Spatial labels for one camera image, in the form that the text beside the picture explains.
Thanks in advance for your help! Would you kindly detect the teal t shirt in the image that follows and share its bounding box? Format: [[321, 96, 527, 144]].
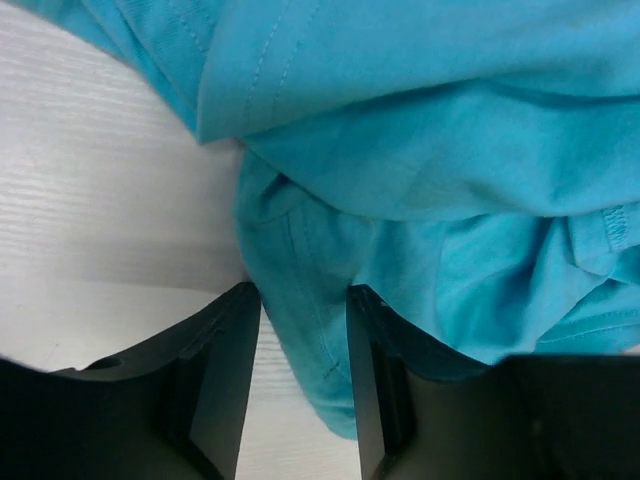
[[79, 0, 640, 441]]

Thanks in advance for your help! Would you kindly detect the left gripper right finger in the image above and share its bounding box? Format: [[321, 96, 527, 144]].
[[346, 285, 488, 479]]

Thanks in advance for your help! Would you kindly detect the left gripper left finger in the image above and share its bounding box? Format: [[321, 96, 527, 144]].
[[52, 282, 260, 479]]

